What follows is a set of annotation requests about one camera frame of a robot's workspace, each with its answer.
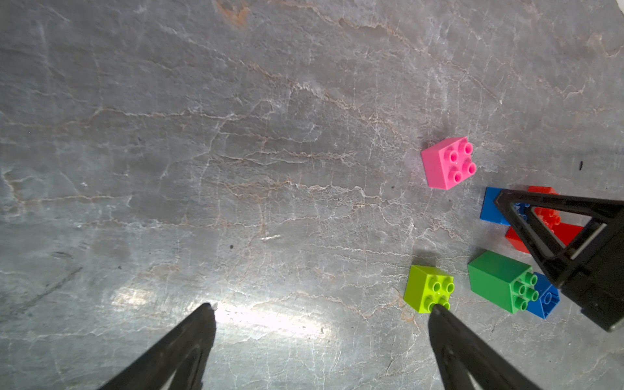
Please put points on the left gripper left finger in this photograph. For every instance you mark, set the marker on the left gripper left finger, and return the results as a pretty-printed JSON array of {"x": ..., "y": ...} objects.
[{"x": 177, "y": 361}]

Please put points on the long red lego brick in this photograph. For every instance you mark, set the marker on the long red lego brick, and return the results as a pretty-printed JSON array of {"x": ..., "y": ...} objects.
[{"x": 551, "y": 218}]

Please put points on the lime green square lego brick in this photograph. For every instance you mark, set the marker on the lime green square lego brick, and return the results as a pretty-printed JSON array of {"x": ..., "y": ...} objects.
[{"x": 427, "y": 287}]

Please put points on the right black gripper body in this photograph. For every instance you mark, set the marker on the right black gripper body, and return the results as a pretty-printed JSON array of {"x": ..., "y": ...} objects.
[{"x": 593, "y": 278}]

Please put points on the upturned blue square lego brick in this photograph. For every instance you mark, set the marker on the upturned blue square lego brick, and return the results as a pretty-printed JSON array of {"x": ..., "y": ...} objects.
[{"x": 549, "y": 297}]

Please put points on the pink square lego brick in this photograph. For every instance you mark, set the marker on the pink square lego brick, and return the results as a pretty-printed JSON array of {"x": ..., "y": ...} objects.
[{"x": 448, "y": 163}]

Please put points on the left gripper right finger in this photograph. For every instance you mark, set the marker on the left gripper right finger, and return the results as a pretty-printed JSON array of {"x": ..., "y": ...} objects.
[{"x": 463, "y": 358}]

